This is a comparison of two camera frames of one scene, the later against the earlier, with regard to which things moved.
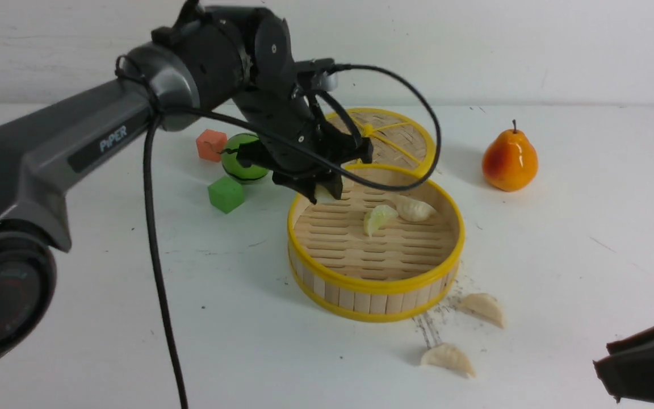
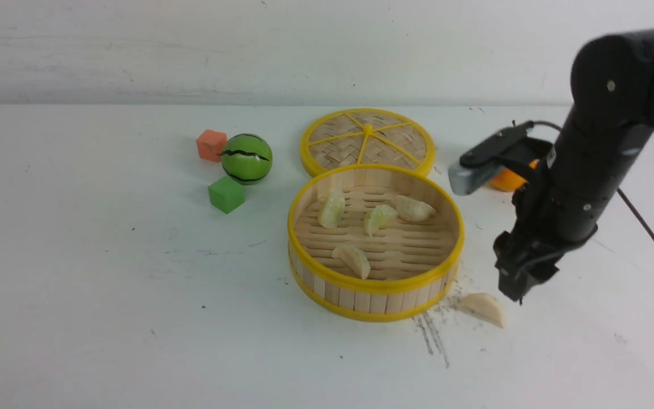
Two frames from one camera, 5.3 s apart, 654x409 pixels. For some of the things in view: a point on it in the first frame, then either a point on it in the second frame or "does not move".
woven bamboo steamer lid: (398, 140) does not move
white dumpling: (412, 210) does not move
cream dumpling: (485, 305) does not move
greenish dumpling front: (322, 195) to (331, 209)
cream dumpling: (448, 356) to (354, 257)
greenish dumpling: (379, 214) does not move
